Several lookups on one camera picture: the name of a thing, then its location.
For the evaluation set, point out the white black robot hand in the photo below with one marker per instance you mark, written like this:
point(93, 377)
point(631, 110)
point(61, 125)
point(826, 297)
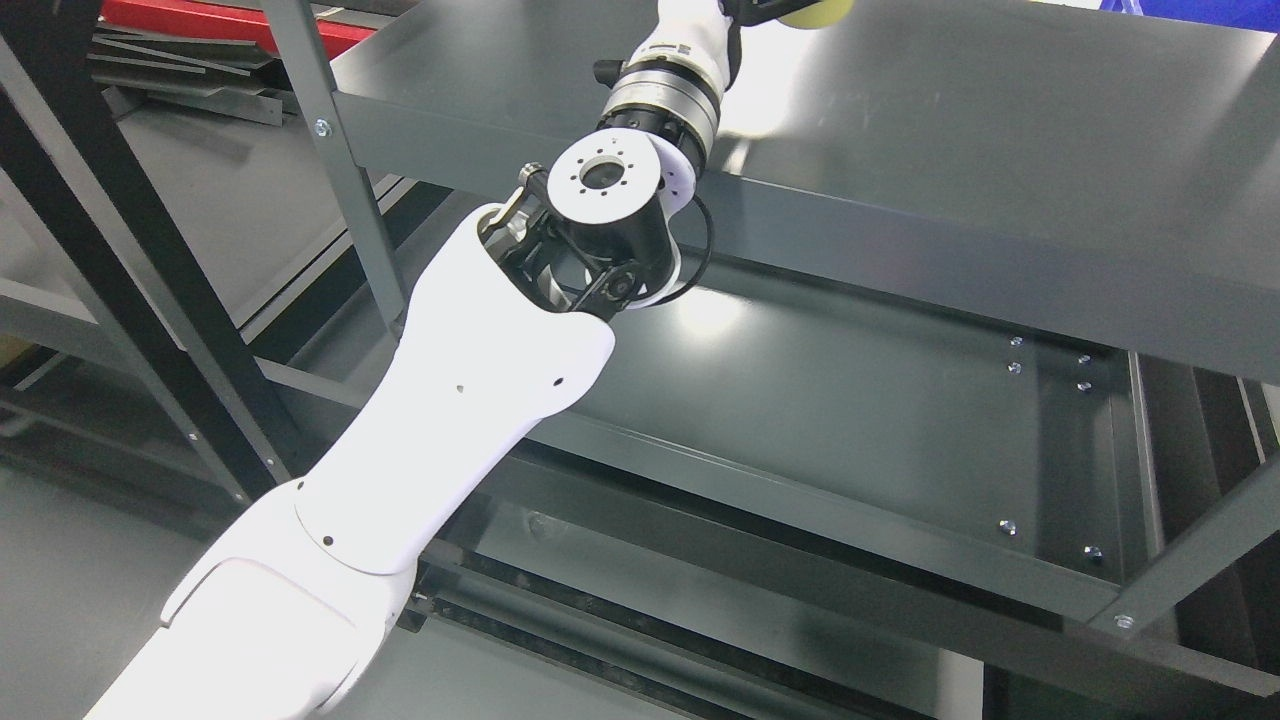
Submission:
point(702, 36)

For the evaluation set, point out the yellow plastic cup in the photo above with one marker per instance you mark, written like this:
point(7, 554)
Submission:
point(820, 14)

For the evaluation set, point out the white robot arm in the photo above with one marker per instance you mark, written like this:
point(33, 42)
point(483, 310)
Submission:
point(507, 325)

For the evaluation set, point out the black metal shelf rack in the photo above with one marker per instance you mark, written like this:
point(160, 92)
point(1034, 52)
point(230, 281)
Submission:
point(970, 405)

